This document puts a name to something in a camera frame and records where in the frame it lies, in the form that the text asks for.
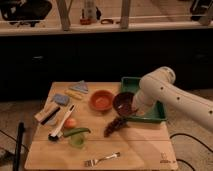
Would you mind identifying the wooden block with black strip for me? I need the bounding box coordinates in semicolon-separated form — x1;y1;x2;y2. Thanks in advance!
35;102;60;125

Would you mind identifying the small green cup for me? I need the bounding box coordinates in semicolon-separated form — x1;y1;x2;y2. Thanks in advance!
69;134;85;148

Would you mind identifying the yellow stick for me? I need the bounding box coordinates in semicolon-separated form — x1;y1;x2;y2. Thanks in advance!
65;90;83;100

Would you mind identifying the black pole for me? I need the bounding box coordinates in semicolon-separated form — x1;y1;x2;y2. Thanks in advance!
12;122;25;171

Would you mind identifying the bunch of dark grapes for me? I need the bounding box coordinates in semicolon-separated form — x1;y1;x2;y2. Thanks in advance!
104;117;127;137

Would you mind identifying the green plastic tray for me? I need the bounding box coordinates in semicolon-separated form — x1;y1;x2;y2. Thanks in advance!
120;77;167;123

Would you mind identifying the black bag on shelf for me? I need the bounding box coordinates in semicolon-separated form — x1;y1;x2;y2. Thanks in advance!
0;0;52;27

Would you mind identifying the dark brown bowl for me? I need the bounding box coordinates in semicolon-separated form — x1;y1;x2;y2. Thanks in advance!
113;92;136;116

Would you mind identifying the blue sponge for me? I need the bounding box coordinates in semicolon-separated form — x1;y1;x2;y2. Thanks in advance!
53;94;69;106

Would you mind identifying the orange bowl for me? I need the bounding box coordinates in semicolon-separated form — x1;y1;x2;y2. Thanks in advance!
89;90;114;112

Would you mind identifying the silver fork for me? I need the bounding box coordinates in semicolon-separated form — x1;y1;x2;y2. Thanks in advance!
84;152;121;167

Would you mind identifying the white bottle on shelf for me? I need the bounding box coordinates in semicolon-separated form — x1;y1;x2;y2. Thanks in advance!
84;0;97;22

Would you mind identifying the grey blue triangular wedge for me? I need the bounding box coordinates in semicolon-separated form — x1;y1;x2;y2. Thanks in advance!
69;80;89;94

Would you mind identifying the red apple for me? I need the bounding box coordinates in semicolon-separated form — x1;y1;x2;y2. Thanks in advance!
64;118;77;129

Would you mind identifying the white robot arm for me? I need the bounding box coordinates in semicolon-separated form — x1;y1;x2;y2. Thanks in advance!
132;67;213;133

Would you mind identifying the black cable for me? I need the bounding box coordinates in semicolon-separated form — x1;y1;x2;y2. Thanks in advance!
169;132;213;171

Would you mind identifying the green pea pod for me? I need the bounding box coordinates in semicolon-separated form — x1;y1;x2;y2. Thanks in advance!
63;127;91;137

